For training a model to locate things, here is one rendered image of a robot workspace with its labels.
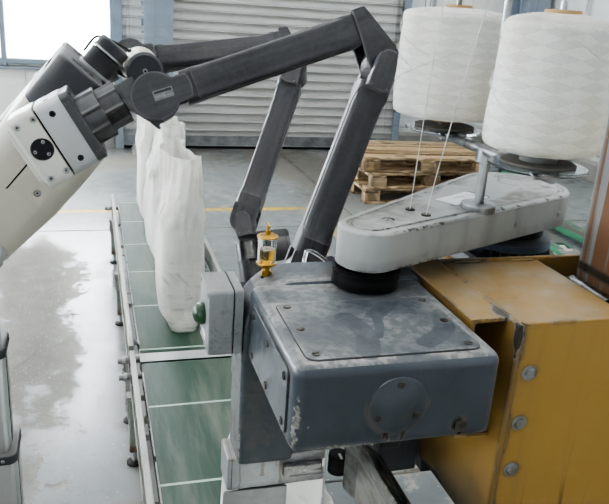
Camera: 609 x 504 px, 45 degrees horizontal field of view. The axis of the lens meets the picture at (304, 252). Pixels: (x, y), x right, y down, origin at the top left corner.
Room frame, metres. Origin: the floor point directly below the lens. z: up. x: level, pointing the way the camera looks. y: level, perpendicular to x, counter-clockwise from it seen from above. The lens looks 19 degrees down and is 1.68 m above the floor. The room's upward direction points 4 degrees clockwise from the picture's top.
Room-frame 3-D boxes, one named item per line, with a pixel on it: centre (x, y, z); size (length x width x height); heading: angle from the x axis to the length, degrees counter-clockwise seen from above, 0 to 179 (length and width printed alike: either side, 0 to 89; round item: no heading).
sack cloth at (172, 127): (3.60, 0.73, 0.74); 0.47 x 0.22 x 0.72; 18
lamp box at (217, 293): (0.88, 0.10, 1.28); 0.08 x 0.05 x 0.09; 17
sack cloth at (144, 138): (4.25, 0.94, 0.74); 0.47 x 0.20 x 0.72; 19
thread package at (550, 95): (0.89, -0.28, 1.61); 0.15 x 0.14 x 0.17; 17
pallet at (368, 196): (6.88, -0.98, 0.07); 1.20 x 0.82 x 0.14; 105
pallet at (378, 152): (6.85, -0.97, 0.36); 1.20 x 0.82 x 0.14; 103
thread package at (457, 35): (1.14, -0.20, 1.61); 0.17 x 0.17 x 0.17
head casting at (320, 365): (0.82, -0.07, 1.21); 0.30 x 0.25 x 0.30; 17
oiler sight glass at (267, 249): (0.91, 0.05, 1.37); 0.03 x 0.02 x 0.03; 17
